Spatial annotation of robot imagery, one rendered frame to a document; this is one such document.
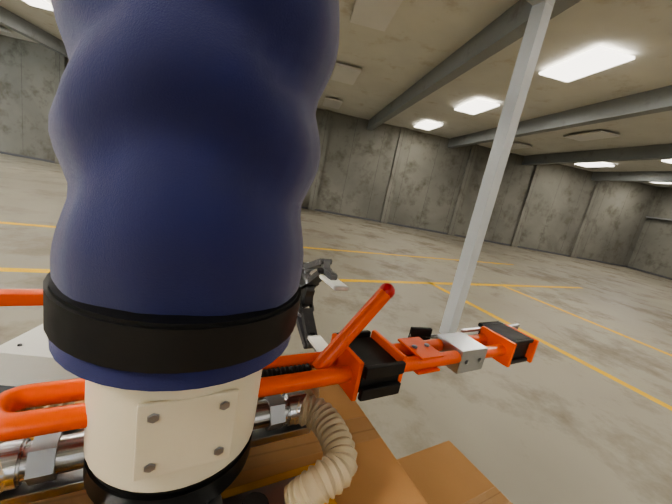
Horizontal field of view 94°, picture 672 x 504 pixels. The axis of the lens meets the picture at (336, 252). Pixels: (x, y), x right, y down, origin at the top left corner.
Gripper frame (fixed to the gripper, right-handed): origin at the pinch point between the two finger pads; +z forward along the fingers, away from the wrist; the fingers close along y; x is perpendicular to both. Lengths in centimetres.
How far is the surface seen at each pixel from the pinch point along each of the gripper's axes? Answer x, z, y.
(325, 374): 9.8, 16.5, -1.0
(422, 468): -44, -3, 53
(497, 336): -29.3, 14.4, -2.3
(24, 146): 472, -1568, 68
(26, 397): 39.6, 12.9, -0.5
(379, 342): -1.8, 12.2, -2.2
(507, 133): -238, -151, -97
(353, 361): 5.7, 16.4, -2.4
